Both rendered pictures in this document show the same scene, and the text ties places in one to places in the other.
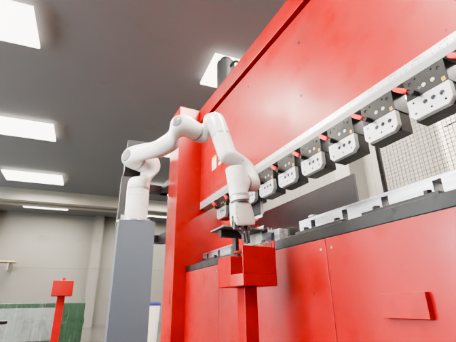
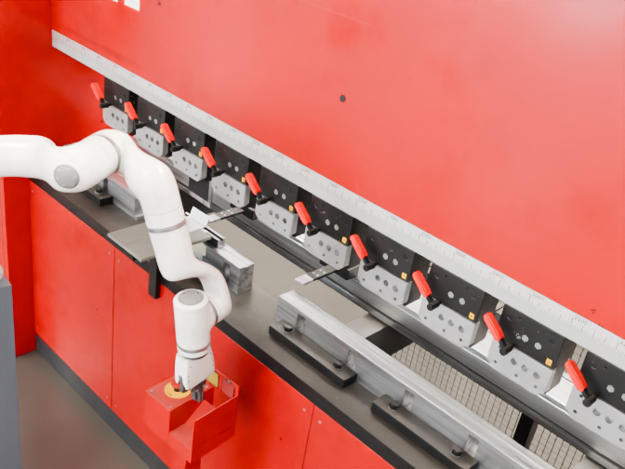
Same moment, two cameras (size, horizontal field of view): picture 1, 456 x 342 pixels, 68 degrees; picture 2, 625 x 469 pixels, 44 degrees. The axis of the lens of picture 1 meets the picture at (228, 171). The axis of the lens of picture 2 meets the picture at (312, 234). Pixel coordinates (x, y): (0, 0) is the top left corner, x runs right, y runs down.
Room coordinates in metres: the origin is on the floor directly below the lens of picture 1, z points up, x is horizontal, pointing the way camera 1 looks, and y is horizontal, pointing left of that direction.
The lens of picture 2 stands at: (-0.12, 0.31, 2.21)
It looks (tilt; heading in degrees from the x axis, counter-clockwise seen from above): 28 degrees down; 338
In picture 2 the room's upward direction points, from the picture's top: 9 degrees clockwise
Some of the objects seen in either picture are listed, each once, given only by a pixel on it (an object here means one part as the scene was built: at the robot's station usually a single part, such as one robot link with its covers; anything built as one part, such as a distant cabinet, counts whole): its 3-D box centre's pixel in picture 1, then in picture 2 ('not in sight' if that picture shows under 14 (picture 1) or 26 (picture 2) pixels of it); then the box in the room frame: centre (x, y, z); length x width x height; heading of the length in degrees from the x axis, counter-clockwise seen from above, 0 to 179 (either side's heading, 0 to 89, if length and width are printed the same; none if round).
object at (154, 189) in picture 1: (160, 185); not in sight; (3.07, 0.65, 1.67); 0.40 x 0.24 x 0.07; 27
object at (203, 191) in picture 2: (257, 211); (201, 188); (2.03, -0.18, 1.13); 0.10 x 0.02 x 0.10; 27
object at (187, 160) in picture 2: (254, 192); (198, 147); (2.05, -0.17, 1.26); 0.15 x 0.09 x 0.17; 27
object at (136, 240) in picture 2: (237, 230); (160, 235); (1.96, -0.05, 1.00); 0.26 x 0.18 x 0.01; 117
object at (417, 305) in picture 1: (405, 305); not in sight; (1.05, -0.50, 0.59); 0.15 x 0.02 x 0.07; 27
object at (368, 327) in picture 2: not in sight; (401, 323); (1.67, -0.79, 0.81); 0.64 x 0.08 x 0.14; 117
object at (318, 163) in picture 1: (317, 157); (337, 229); (1.52, -0.44, 1.26); 0.15 x 0.09 x 0.17; 27
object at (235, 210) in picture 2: (281, 232); (236, 208); (2.11, -0.33, 1.01); 0.26 x 0.12 x 0.05; 117
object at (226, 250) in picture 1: (219, 256); (105, 179); (2.52, 0.07, 0.92); 0.50 x 0.06 x 0.10; 27
